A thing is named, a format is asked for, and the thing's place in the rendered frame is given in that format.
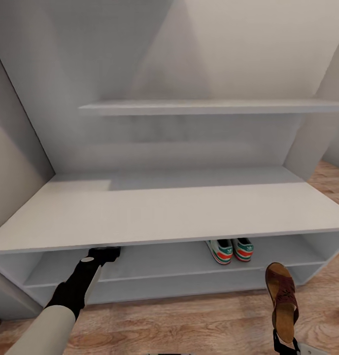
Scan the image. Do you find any sandal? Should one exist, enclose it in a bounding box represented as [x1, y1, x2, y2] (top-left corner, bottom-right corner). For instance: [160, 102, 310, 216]
[265, 262, 299, 343]

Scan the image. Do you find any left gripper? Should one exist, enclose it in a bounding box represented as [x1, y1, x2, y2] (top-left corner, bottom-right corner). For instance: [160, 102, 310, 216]
[89, 247, 121, 264]

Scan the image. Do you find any gym shoe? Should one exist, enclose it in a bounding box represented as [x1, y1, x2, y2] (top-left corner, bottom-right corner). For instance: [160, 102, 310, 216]
[205, 239, 234, 265]
[231, 238, 254, 262]

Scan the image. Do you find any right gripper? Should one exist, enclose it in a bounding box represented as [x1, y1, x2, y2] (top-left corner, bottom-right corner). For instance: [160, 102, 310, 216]
[273, 330, 300, 355]

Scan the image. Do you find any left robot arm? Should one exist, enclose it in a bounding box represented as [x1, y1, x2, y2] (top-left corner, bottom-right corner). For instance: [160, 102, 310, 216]
[4, 247, 121, 355]

